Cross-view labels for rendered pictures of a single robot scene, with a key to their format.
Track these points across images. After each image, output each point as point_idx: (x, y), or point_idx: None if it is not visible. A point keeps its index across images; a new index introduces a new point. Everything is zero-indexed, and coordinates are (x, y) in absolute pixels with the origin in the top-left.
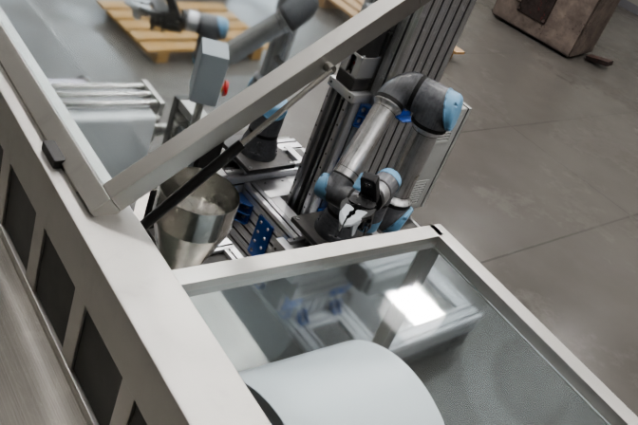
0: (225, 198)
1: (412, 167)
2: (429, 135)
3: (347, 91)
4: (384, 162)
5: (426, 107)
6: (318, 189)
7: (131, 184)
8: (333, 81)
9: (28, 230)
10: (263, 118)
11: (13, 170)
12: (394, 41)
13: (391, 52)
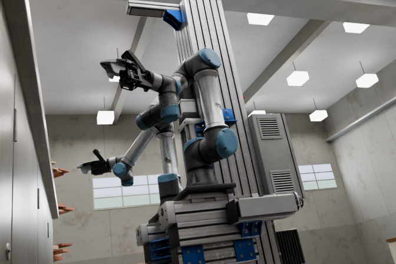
0: None
1: (207, 98)
2: (203, 72)
3: (182, 122)
4: (238, 160)
5: (192, 61)
6: (137, 119)
7: None
8: (179, 128)
9: None
10: (161, 183)
11: None
12: (195, 85)
13: (196, 91)
